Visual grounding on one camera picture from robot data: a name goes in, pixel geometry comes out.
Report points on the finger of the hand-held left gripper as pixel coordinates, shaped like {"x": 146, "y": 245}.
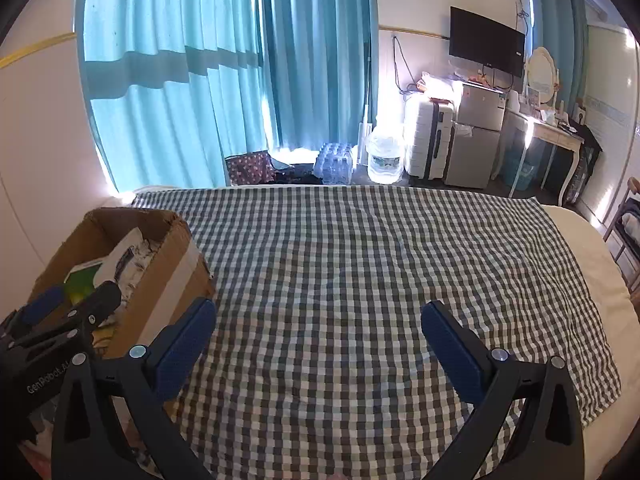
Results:
{"x": 97, "y": 305}
{"x": 45, "y": 305}

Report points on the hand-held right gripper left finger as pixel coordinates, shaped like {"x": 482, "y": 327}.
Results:
{"x": 182, "y": 350}

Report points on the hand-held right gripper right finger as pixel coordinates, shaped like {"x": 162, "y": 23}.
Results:
{"x": 450, "y": 350}

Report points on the green and white carton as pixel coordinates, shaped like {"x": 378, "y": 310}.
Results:
{"x": 87, "y": 272}

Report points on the brown cardboard box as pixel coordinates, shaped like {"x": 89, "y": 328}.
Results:
{"x": 170, "y": 280}

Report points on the grey checked blanket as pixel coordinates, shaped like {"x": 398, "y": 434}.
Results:
{"x": 350, "y": 310}

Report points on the cream duvet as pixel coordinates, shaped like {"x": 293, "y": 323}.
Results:
{"x": 615, "y": 320}

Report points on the teal wastebasket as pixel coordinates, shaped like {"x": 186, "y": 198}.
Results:
{"x": 517, "y": 175}

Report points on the dotted dark red bag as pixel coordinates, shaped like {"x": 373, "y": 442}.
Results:
{"x": 250, "y": 170}

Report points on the wooden chair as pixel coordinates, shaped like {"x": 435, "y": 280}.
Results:
{"x": 625, "y": 255}

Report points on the large clear water jug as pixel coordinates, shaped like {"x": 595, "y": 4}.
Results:
{"x": 385, "y": 160}

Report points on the silver mini fridge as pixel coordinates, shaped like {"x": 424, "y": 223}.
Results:
{"x": 475, "y": 145}

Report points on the dark clothes pile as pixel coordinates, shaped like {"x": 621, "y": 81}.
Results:
{"x": 300, "y": 176}

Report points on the white suitcase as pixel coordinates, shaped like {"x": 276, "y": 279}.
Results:
{"x": 425, "y": 135}

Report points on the pack of water bottles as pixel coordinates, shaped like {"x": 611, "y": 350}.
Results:
{"x": 335, "y": 165}

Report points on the clothes heap on chair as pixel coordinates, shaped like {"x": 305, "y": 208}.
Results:
{"x": 631, "y": 225}

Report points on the wide teal curtain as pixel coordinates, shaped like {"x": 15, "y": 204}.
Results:
{"x": 165, "y": 85}

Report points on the black hanging bag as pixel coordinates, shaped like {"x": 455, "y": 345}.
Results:
{"x": 587, "y": 160}

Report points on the white dressing table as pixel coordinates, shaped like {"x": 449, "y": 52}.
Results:
{"x": 555, "y": 135}

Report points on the pink plastic bag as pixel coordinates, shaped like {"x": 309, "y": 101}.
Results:
{"x": 435, "y": 87}

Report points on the white oval vanity mirror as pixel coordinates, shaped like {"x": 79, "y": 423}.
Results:
{"x": 542, "y": 72}

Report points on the white slatted wardrobe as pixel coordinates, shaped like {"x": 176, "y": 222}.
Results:
{"x": 615, "y": 85}

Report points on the narrow teal curtain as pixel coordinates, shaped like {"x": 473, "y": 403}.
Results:
{"x": 320, "y": 60}

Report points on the teal curtain beside mirror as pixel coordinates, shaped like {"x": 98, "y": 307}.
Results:
{"x": 555, "y": 20}

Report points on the black wall television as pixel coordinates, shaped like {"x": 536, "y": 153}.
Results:
{"x": 485, "y": 40}

